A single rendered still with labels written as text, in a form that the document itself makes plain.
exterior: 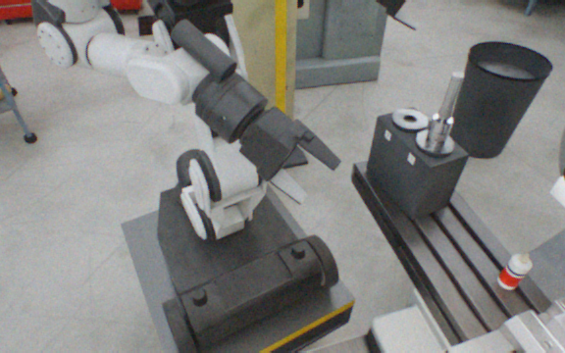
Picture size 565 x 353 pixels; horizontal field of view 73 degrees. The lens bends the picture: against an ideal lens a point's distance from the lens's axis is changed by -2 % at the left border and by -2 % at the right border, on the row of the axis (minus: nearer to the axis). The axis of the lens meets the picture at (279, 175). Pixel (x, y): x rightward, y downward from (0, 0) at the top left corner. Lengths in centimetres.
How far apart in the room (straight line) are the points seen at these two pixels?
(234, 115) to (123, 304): 163
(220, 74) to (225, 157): 44
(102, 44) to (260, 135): 32
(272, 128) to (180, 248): 98
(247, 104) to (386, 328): 66
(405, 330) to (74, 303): 160
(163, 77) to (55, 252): 192
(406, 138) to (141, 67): 66
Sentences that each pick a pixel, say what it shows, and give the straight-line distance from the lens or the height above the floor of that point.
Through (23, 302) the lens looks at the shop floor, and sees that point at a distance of 230.
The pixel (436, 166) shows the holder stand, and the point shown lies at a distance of 96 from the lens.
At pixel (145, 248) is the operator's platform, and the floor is 40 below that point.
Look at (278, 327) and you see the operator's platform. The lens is 145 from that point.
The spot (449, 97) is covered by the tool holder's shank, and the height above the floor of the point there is 126.
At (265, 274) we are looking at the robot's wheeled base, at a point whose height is 59.
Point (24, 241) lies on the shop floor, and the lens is 255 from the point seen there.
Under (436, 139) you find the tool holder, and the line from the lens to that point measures 97.
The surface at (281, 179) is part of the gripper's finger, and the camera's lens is 61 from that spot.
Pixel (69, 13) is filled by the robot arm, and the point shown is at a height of 147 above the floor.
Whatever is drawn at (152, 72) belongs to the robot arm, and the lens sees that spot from 59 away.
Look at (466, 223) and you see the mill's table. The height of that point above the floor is 93.
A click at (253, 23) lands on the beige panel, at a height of 90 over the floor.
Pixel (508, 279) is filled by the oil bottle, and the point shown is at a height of 96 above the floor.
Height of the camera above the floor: 171
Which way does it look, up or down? 44 degrees down
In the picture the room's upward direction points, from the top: straight up
